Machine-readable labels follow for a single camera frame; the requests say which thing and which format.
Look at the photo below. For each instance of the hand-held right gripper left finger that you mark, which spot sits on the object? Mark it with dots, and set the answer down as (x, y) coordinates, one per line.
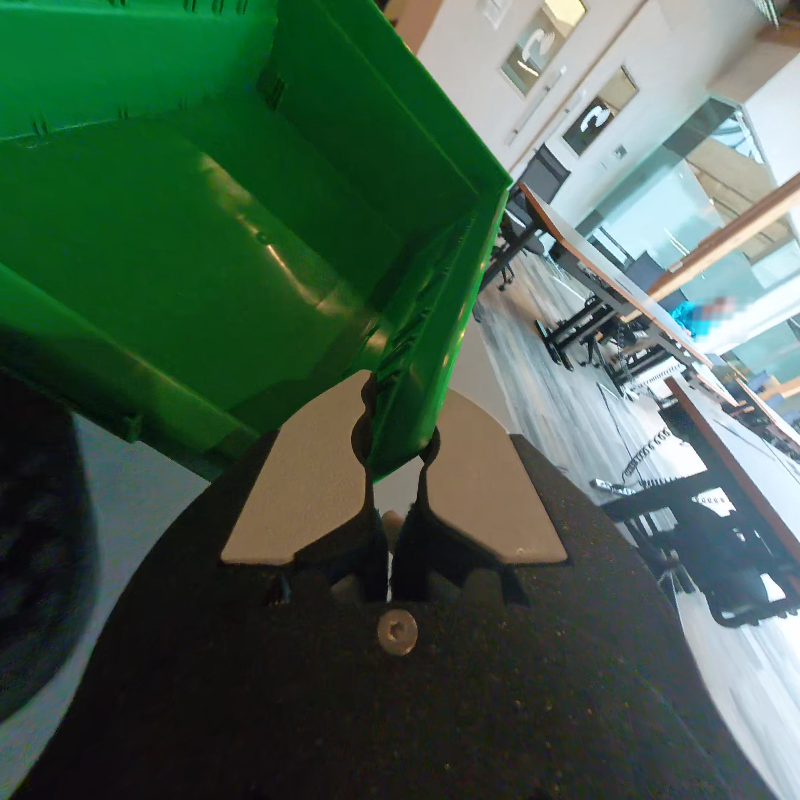
(300, 487)

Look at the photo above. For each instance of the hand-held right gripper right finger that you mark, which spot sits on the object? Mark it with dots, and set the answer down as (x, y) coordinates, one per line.
(494, 494)

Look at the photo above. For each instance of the green plastic bin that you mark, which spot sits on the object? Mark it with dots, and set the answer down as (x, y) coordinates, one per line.
(187, 219)

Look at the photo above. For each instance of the black office chair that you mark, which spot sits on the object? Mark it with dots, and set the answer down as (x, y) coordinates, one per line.
(719, 537)
(550, 169)

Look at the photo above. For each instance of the wooden top desk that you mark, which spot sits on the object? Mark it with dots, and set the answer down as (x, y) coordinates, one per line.
(565, 231)
(737, 450)

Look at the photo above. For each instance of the black textured wrist rest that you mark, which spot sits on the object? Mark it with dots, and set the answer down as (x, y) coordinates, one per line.
(37, 531)

